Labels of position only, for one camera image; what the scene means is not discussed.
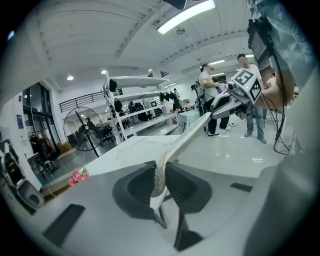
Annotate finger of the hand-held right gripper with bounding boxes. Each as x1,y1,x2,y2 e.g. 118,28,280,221
209,89,234,119
211,96,241,120

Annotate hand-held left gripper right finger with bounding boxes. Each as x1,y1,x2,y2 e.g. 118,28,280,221
165,161,260,252

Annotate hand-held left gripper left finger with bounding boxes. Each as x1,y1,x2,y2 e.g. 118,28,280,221
41,161,174,256

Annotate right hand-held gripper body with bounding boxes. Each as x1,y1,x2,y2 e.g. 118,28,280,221
226,68,263,120

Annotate beige cloth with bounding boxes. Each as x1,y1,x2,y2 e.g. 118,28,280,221
149,111,213,230

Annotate person's right forearm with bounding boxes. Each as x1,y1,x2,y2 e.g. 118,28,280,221
254,72,296,110

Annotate table with light blue cloth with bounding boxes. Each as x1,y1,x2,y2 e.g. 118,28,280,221
177,109,201,131

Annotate black tablet device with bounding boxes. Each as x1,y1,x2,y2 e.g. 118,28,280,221
246,16,276,66

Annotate pink potted flowers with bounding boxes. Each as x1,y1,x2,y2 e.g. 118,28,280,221
67,166,91,188

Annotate wooden floor platform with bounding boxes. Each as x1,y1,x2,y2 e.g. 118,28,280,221
41,181,73,201

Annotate grey round pack pod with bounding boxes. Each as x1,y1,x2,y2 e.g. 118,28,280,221
16,177,45,210

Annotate black office chair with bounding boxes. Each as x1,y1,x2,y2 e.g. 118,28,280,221
86,117,117,147

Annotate white metal shelf rack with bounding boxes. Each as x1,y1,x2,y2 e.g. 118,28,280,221
102,70,180,143

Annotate ceiling strip light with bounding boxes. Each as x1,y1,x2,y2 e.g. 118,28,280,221
156,0,216,35

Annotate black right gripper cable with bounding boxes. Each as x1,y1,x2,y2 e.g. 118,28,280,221
259,47,292,156

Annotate black pedestal fan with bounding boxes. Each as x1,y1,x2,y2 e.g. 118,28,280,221
63,106,106,158

